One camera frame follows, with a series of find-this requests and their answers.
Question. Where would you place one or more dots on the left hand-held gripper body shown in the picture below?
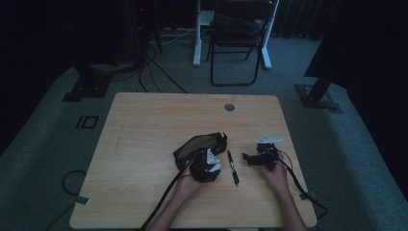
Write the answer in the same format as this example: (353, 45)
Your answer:
(205, 166)

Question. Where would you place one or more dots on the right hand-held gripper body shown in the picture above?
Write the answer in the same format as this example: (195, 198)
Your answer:
(270, 159)

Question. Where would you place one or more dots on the black pen with silver tip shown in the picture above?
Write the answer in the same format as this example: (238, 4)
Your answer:
(233, 168)

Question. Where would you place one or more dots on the black pencil case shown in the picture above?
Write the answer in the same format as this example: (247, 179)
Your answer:
(192, 146)

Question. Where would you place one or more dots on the person's right hand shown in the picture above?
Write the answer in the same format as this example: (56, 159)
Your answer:
(277, 176)

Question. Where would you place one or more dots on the person's left hand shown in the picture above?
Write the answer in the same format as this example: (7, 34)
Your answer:
(187, 184)

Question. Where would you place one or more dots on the grey round table grommet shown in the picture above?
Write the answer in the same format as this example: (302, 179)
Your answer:
(229, 107)

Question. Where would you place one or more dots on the grey tape patch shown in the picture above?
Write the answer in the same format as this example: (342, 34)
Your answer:
(78, 200)
(308, 195)

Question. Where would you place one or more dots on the white desk leg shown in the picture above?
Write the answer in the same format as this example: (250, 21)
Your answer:
(198, 35)
(267, 45)

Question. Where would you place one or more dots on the black folding chair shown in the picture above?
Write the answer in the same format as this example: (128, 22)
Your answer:
(237, 29)

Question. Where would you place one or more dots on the dark curtain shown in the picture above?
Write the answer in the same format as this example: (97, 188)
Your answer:
(296, 17)

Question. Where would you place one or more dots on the dark equipment tower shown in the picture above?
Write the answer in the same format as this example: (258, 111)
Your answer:
(141, 32)

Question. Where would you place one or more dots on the black stand with base plate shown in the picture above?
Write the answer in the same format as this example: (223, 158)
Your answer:
(317, 94)
(88, 85)

